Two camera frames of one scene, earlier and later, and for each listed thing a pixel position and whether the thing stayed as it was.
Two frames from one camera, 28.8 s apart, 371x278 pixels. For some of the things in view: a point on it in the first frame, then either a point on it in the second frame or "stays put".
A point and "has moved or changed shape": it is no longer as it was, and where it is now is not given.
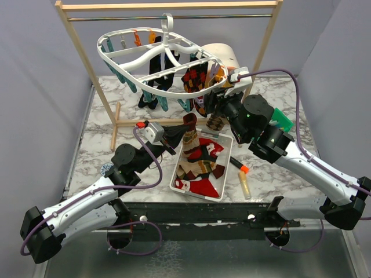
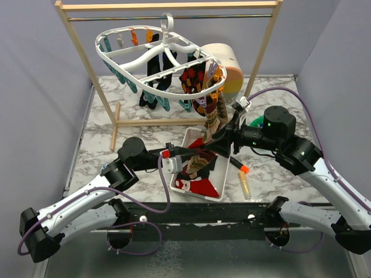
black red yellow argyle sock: (195, 77) stays put
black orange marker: (241, 167) stays put
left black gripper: (173, 135) to (180, 151)
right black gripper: (211, 98) to (231, 132)
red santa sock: (202, 186) stays put
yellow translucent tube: (244, 184) stays put
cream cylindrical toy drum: (223, 52) stays put
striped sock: (189, 169) has moved or changed shape
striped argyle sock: (190, 138) to (212, 121)
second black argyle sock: (200, 106) stays put
